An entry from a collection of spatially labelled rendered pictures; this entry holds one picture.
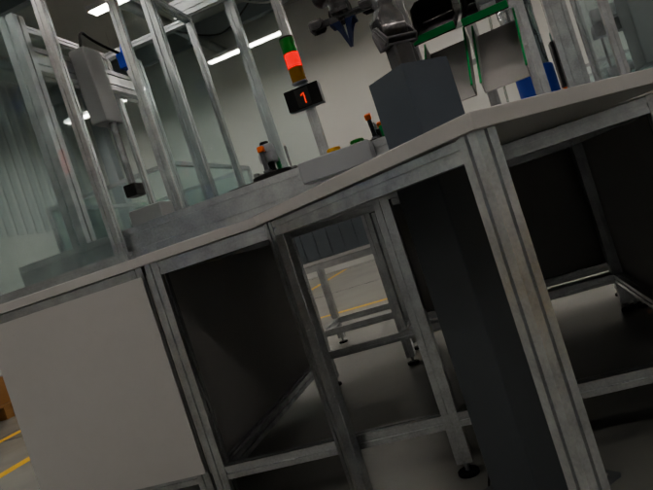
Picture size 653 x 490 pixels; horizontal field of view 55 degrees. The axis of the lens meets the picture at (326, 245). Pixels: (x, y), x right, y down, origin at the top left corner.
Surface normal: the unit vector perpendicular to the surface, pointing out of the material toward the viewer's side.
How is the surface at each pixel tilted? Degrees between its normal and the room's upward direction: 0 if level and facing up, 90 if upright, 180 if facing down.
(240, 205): 90
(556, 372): 90
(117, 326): 90
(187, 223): 90
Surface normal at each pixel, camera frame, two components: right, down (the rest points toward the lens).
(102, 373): -0.24, 0.09
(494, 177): 0.47, -0.14
